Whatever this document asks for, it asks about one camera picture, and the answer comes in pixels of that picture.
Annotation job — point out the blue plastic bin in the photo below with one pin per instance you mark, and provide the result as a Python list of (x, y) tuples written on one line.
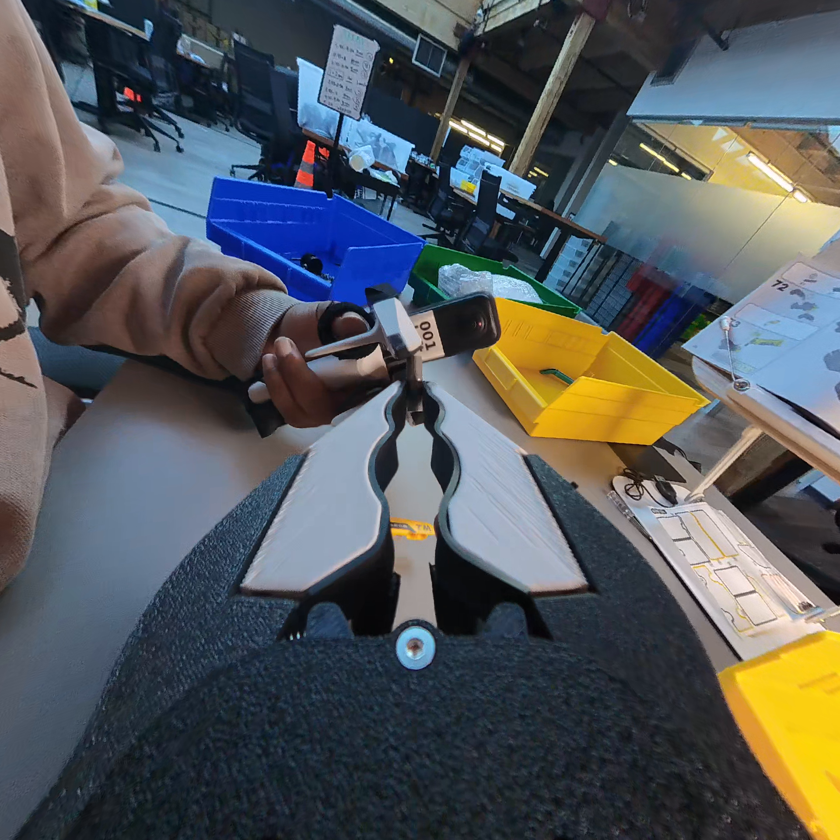
[(263, 223)]

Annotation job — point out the yellow building block assembly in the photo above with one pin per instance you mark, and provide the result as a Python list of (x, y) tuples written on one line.
[(411, 529)]

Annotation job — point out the wooden background table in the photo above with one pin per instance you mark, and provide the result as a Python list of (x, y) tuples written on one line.
[(551, 223)]

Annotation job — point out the grey desk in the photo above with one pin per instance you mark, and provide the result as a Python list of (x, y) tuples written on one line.
[(145, 525)]

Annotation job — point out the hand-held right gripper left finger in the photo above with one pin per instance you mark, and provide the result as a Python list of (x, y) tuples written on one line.
[(322, 525)]

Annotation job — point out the person's left forearm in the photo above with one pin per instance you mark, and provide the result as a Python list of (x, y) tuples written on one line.
[(184, 295)]

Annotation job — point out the person's torso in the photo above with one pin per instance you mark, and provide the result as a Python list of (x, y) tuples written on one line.
[(20, 460)]

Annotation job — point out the small black object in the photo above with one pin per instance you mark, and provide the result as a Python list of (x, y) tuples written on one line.
[(313, 265)]

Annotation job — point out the green plastic piece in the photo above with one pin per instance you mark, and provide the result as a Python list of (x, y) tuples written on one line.
[(557, 377)]

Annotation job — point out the white sign board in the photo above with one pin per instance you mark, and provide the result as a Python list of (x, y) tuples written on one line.
[(348, 72)]

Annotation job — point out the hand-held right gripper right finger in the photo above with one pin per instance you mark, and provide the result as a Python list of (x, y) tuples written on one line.
[(512, 525)]

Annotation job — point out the wooden support post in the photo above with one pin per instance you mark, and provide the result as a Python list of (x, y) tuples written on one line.
[(453, 112), (551, 92)]

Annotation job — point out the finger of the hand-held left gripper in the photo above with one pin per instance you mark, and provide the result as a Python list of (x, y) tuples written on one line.
[(398, 339)]

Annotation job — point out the person's left hand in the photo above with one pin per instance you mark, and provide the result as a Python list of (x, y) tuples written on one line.
[(309, 387)]

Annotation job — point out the orange traffic cone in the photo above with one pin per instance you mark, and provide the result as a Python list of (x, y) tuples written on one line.
[(305, 164)]

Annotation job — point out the stack of coloured crates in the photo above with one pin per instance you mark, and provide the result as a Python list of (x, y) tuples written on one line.
[(663, 309)]

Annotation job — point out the clear plastic bag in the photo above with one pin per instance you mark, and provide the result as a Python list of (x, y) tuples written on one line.
[(486, 282)]

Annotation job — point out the black office chair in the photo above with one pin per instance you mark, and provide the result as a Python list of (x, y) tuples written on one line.
[(269, 118), (479, 210), (138, 85)]

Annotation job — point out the green plastic bin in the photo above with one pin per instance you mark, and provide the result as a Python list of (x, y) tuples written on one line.
[(431, 278)]

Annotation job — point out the wall vent unit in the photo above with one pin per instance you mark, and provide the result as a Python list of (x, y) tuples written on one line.
[(429, 55)]

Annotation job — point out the printed instruction sheet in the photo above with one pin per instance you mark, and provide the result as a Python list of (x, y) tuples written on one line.
[(722, 565)]

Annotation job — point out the open instruction manual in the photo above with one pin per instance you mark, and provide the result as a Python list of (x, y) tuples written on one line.
[(788, 328)]

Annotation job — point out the yellow plastic bin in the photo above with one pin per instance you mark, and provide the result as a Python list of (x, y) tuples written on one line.
[(591, 407), (788, 735)]

